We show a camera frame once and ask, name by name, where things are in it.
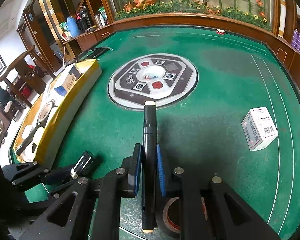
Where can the yellow fabric storage tray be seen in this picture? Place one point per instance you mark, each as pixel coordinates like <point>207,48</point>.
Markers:
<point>60,118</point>

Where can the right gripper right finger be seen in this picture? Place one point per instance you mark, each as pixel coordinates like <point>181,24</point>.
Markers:
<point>168,183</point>

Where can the purple spray bottles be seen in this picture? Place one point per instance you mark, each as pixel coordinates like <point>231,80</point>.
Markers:
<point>296,40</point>

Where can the blue thermos jug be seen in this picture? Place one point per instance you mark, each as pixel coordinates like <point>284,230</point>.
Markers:
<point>72,27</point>

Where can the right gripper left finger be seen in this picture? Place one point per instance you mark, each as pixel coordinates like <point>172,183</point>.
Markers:
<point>132,166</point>

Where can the small red white object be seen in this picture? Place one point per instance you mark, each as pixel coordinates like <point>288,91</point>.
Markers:
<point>220,31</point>

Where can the black eyeglasses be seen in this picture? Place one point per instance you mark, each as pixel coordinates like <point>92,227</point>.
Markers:
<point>93,53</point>

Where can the small white printed box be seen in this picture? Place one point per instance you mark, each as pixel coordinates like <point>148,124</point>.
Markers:
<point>259,128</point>

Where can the black tube with gold band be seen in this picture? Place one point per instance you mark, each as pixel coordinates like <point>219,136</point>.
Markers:
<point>84,167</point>

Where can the black marker with cream cap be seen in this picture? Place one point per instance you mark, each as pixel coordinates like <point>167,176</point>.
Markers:
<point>149,166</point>

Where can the small white blue box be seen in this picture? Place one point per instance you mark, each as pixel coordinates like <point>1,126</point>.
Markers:
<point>60,90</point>

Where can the round mahjong table control panel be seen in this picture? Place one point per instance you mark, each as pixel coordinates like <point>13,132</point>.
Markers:
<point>162,78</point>

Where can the seated person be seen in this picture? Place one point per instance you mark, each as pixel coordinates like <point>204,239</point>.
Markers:
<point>5,98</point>

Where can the black tape roll red core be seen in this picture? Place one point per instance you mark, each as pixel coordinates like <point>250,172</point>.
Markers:
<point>182,219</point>

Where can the black tape roll white core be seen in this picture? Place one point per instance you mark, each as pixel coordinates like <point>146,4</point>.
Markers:
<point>45,112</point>

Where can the wooden chair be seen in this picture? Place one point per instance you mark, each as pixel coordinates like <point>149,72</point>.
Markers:
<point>27,74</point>

